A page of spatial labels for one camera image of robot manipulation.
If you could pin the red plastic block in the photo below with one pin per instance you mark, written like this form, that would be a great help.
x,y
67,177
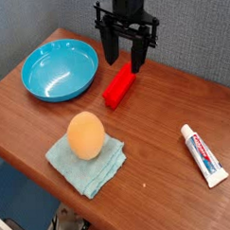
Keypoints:
x,y
118,87

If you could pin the blue plastic plate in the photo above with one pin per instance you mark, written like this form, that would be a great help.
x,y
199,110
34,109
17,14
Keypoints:
x,y
60,70

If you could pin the white toothpaste tube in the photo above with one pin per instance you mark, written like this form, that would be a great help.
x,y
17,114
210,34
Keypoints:
x,y
208,164

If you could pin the orange egg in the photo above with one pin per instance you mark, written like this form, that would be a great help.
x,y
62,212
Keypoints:
x,y
85,135

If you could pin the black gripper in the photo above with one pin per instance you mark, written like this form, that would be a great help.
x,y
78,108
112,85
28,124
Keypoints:
x,y
128,19

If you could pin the light blue folded cloth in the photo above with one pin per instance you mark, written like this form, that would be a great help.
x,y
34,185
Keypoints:
x,y
87,176

